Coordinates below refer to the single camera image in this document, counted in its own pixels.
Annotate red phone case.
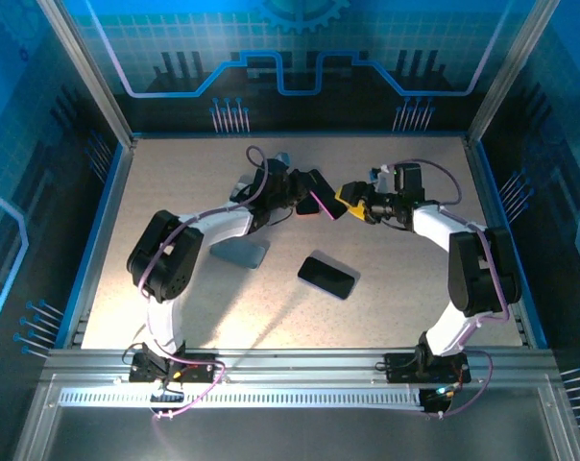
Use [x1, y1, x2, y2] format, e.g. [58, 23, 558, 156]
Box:
[297, 198, 323, 219]

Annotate wide blue circuit print panel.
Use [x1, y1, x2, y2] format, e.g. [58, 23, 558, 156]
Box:
[61, 0, 544, 134]

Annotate blue circuit print side panel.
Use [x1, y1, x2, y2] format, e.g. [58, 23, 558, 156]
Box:
[476, 0, 580, 433]
[0, 0, 128, 461]

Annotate black control board with LED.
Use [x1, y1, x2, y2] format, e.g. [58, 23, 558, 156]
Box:
[420, 386, 459, 417]

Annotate grey metal plate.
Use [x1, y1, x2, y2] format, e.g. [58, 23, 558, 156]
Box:
[11, 374, 580, 461]

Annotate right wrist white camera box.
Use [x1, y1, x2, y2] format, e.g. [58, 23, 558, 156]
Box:
[368, 165, 395, 189]

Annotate aluminium table side rail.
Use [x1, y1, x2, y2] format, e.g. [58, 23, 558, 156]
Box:
[464, 135, 549, 351]
[61, 136, 138, 351]

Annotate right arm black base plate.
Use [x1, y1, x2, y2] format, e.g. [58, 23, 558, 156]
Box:
[383, 352, 472, 384]

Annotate long aluminium frame rail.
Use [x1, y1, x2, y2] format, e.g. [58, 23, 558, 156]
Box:
[38, 348, 563, 385]

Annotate aluminium frame post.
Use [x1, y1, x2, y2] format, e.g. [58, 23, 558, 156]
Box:
[36, 0, 136, 148]
[466, 0, 565, 145]

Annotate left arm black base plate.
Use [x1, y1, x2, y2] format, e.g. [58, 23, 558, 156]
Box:
[128, 353, 224, 384]

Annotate white slotted cable duct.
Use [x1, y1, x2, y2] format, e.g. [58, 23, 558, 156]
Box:
[58, 387, 423, 410]

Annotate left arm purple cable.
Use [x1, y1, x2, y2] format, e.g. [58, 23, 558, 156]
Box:
[121, 146, 270, 424]

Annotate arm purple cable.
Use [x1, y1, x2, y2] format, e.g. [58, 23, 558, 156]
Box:
[404, 158, 512, 420]
[121, 146, 270, 424]

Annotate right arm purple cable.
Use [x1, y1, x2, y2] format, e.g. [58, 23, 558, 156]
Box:
[404, 158, 512, 420]

